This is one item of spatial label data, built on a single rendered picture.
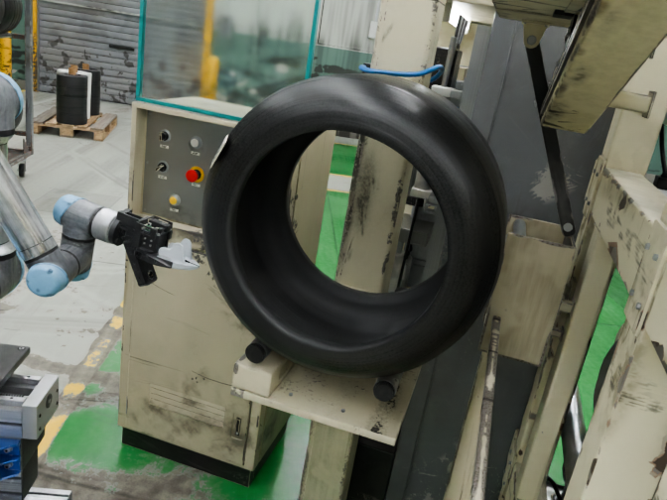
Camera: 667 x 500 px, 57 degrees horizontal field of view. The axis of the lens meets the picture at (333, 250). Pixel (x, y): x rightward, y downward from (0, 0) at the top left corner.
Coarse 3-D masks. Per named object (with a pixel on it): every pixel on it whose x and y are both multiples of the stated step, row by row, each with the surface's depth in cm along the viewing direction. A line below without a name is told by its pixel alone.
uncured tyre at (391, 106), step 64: (256, 128) 110; (320, 128) 106; (384, 128) 103; (448, 128) 104; (256, 192) 142; (448, 192) 103; (256, 256) 143; (448, 256) 106; (256, 320) 121; (320, 320) 143; (384, 320) 143; (448, 320) 110
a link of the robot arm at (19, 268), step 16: (0, 80) 131; (0, 96) 129; (16, 96) 135; (0, 112) 130; (16, 112) 138; (0, 128) 132; (0, 144) 135; (0, 240) 142; (0, 256) 141; (16, 256) 147; (0, 272) 142; (16, 272) 148
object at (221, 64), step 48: (144, 0) 180; (192, 0) 176; (240, 0) 172; (288, 0) 168; (144, 48) 184; (192, 48) 180; (240, 48) 175; (288, 48) 171; (144, 96) 188; (192, 96) 184; (240, 96) 179
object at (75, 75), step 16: (64, 80) 687; (80, 80) 694; (96, 80) 771; (64, 96) 693; (80, 96) 700; (96, 96) 778; (48, 112) 755; (64, 112) 699; (80, 112) 707; (96, 112) 785; (64, 128) 701; (80, 128) 705; (96, 128) 709; (112, 128) 786
